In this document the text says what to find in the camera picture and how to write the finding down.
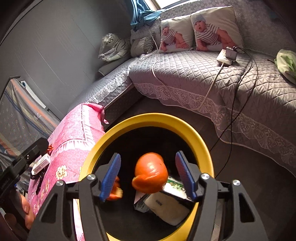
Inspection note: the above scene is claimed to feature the light green bag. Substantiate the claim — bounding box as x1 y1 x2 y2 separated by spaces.
274 49 296 84

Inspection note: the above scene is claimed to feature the white power strip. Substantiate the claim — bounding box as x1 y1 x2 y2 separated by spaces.
217 47 236 65

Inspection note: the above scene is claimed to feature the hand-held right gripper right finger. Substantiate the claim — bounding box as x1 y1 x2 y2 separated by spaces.
175 151 269 241

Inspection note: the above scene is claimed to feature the small orange peel piece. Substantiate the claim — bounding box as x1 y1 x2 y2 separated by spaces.
106 176 123 201

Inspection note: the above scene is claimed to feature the grey square cushion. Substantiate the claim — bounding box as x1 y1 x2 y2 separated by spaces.
130 32 156 57

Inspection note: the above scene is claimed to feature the striped cloth covered wardrobe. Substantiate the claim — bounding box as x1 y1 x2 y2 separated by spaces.
0 77 62 163

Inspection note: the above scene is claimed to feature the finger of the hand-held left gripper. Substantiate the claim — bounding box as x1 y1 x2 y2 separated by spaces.
11 137 49 173

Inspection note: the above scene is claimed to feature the black cable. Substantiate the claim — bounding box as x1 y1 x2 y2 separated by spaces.
209 47 259 179

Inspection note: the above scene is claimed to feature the person's left hand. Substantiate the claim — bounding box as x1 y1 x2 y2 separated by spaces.
5 193 35 230

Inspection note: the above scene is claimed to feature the white tissue pack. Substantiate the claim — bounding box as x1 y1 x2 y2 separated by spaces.
144 192 190 226

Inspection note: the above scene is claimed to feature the yellow rimmed black bin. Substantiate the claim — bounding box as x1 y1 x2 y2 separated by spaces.
77 113 214 241

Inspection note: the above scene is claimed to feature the small baby print pillow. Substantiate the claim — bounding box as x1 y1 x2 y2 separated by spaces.
159 16 195 53

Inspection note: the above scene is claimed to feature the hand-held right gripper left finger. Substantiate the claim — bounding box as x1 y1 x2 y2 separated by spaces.
28 153 121 241

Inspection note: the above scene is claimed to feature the white power strip cable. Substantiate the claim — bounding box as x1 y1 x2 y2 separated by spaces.
198 64 225 112

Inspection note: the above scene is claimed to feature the blue curtain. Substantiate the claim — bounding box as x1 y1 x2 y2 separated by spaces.
130 0 166 30

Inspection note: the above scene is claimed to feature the black cord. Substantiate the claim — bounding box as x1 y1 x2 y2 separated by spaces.
30 173 44 195

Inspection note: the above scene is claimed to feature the thin white cable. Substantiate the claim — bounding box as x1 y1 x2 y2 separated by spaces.
149 29 163 90

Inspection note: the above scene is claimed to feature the large baby print pillow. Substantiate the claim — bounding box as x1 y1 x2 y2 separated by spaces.
190 6 244 51

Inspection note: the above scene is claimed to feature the white tiger plush toy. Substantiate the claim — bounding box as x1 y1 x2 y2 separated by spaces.
98 33 131 62

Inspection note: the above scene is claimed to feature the grey bolster cushion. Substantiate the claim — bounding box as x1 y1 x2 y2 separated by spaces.
98 59 126 76

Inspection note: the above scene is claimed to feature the pale pink carton box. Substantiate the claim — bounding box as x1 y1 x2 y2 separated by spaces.
31 154 51 175

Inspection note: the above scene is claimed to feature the pink floral tablecloth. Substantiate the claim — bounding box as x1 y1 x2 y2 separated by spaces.
28 103 109 241

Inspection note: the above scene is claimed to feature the grey quilted sofa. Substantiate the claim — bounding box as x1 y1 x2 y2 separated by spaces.
69 0 296 173

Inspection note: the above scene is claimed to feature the grey plug adapter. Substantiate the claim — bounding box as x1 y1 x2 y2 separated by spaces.
225 46 238 61

